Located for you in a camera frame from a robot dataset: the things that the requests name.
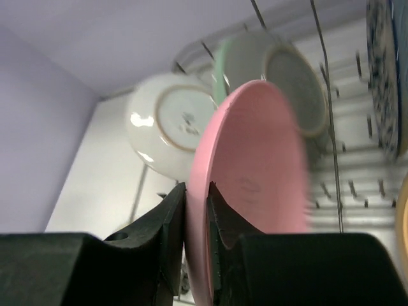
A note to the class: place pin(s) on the blue patterned plate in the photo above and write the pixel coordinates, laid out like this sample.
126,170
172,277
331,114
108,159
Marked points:
382,62

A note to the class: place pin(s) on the yellow plate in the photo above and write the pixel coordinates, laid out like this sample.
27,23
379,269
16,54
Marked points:
401,222

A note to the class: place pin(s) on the metal wire dish rack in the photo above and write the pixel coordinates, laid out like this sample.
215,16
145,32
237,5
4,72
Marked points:
354,186

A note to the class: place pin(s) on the pink plate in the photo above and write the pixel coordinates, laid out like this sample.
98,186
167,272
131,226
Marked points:
252,150

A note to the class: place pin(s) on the white plate with floral face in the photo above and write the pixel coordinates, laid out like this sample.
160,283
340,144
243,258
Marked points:
165,117

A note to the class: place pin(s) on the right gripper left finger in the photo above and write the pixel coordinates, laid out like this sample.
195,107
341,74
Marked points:
138,265

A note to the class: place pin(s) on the grey plate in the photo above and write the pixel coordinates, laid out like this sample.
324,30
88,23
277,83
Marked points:
261,55

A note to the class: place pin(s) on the green plate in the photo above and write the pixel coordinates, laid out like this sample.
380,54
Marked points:
220,83

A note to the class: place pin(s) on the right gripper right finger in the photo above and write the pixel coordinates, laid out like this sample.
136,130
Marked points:
253,268

